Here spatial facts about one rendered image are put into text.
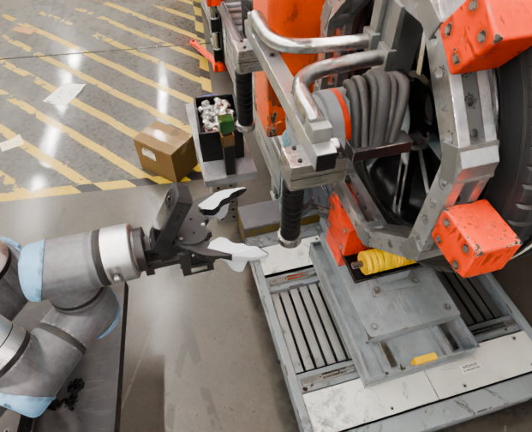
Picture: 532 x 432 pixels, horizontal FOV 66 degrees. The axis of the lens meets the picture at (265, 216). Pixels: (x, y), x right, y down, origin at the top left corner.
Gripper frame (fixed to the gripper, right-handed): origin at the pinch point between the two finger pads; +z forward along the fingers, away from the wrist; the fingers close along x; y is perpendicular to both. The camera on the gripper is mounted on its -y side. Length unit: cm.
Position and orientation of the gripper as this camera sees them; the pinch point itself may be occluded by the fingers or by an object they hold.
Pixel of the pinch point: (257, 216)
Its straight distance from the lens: 67.4
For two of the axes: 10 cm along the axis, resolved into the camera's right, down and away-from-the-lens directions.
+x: 2.7, 7.2, -6.4
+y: 0.0, 6.6, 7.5
